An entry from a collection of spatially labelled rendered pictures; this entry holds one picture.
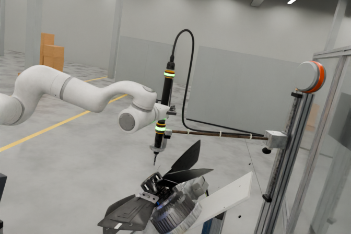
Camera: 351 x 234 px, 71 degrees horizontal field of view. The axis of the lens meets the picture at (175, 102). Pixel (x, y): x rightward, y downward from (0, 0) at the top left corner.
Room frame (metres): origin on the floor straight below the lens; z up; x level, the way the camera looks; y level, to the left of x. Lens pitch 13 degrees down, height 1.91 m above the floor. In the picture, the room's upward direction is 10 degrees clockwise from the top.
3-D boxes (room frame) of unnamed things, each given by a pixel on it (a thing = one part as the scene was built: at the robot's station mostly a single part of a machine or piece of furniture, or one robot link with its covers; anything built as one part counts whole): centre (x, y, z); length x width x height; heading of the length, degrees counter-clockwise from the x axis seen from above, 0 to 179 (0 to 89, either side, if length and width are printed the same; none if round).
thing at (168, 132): (1.07, 0.04, 1.49); 0.09 x 0.07 x 0.10; 106
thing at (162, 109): (0.97, 0.08, 1.65); 0.11 x 0.10 x 0.07; 162
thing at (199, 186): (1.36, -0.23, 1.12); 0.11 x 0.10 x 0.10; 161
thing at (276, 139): (1.25, -0.55, 1.53); 0.10 x 0.07 x 0.08; 106
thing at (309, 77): (1.27, -0.64, 1.88); 0.17 x 0.15 x 0.16; 161
